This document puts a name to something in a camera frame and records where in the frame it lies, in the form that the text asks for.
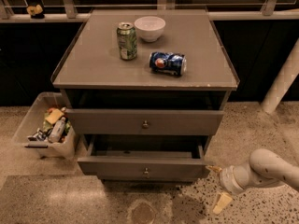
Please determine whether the grey wooden drawer cabinet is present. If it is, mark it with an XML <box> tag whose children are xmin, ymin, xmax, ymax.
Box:
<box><xmin>50</xmin><ymin>8</ymin><xmax>240</xmax><ymax>184</ymax></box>

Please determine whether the white slanted post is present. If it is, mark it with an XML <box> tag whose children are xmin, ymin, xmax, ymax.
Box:
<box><xmin>261</xmin><ymin>38</ymin><xmax>299</xmax><ymax>114</ymax></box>

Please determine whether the grey top drawer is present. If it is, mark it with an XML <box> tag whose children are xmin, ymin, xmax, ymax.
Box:
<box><xmin>67</xmin><ymin>109</ymin><xmax>224</xmax><ymax>135</ymax></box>

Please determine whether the brass drawer knob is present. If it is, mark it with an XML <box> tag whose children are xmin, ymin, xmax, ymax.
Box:
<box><xmin>143</xmin><ymin>168</ymin><xmax>150</xmax><ymax>179</ymax></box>
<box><xmin>142</xmin><ymin>120</ymin><xmax>150</xmax><ymax>129</ymax></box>

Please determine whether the yellow toy on ledge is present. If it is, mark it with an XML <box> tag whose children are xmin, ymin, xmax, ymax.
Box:
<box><xmin>26</xmin><ymin>5</ymin><xmax>44</xmax><ymax>19</ymax></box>

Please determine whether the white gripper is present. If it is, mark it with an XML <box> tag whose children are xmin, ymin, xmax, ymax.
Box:
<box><xmin>206</xmin><ymin>165</ymin><xmax>249</xmax><ymax>215</ymax></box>

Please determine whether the yellow snack packet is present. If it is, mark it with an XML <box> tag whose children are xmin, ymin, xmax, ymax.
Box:
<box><xmin>46</xmin><ymin>109</ymin><xmax>64</xmax><ymax>124</ymax></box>

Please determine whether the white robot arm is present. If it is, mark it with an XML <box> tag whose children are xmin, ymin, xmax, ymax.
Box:
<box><xmin>207</xmin><ymin>148</ymin><xmax>299</xmax><ymax>215</ymax></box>

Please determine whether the blue pepsi can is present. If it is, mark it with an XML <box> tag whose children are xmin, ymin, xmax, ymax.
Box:
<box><xmin>149</xmin><ymin>51</ymin><xmax>187</xmax><ymax>77</ymax></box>

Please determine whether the clear plastic bottle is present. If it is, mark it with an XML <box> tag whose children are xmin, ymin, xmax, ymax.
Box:
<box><xmin>48</xmin><ymin>117</ymin><xmax>66</xmax><ymax>143</ymax></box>

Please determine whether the clear plastic storage bin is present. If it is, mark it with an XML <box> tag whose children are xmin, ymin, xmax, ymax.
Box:
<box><xmin>12</xmin><ymin>92</ymin><xmax>78</xmax><ymax>159</ymax></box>

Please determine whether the brass middle drawer knob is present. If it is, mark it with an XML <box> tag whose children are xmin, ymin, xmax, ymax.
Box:
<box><xmin>143</xmin><ymin>168</ymin><xmax>150</xmax><ymax>179</ymax></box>

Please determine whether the white ceramic bowl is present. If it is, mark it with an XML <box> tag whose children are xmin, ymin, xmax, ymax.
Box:
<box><xmin>135</xmin><ymin>16</ymin><xmax>165</xmax><ymax>42</ymax></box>

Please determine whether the green soda can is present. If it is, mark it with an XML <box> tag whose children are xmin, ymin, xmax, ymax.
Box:
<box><xmin>117</xmin><ymin>21</ymin><xmax>137</xmax><ymax>61</ymax></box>

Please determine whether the brass top drawer knob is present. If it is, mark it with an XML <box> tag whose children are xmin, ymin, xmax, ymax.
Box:
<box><xmin>142</xmin><ymin>120</ymin><xmax>150</xmax><ymax>129</ymax></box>

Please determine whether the grey drawer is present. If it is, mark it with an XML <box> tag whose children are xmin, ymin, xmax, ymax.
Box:
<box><xmin>78</xmin><ymin>135</ymin><xmax>209</xmax><ymax>183</ymax></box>
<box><xmin>67</xmin><ymin>109</ymin><xmax>224</xmax><ymax>135</ymax></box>

